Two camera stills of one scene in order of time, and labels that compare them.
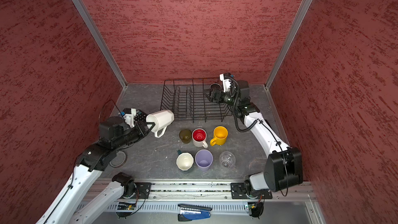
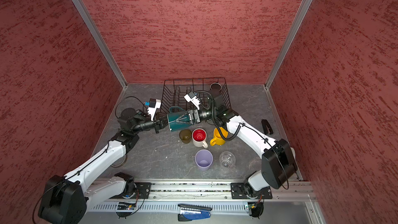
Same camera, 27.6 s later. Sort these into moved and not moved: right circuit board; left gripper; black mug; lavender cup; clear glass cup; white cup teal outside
Moved: left gripper; white cup teal outside
Not moved: black mug; clear glass cup; lavender cup; right circuit board
